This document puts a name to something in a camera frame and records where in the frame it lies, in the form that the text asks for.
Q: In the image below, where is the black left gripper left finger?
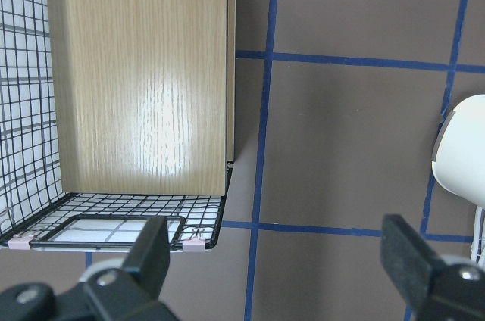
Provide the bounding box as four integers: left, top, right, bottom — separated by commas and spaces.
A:
121, 216, 170, 299

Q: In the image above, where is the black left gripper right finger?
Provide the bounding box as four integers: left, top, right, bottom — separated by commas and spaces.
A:
380, 214, 447, 313

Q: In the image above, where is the white two-slot toaster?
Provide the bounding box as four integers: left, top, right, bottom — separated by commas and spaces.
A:
431, 94, 484, 207

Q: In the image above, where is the wire basket with wooden box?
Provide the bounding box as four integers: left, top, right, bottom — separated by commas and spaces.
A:
1, 0, 236, 252

